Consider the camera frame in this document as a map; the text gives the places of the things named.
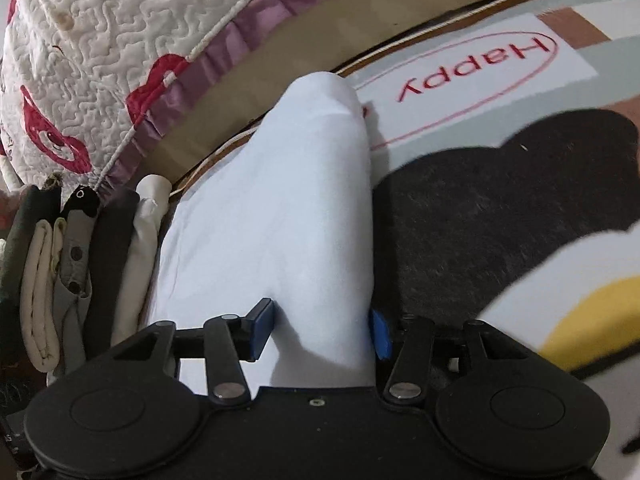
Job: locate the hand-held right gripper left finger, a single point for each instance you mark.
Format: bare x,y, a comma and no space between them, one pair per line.
262,330

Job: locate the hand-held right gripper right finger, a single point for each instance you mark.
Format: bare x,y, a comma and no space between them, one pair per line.
380,335

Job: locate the white t-shirt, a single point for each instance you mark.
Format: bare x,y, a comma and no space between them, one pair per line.
280,200

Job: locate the white folded cloth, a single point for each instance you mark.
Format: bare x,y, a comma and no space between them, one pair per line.
145,240

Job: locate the black folded cloth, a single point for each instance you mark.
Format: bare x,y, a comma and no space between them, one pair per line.
112,260

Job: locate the grey folded garment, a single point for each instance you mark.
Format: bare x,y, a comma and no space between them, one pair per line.
75,280

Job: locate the cream folded cloth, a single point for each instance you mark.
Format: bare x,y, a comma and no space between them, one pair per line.
40,300

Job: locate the dark olive folded cloth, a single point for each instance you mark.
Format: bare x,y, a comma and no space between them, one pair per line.
20,240

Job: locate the quilted bear-print blanket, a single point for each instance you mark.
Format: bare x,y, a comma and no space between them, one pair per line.
125,35

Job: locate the checked bed mat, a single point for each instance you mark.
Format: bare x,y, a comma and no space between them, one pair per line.
570,67

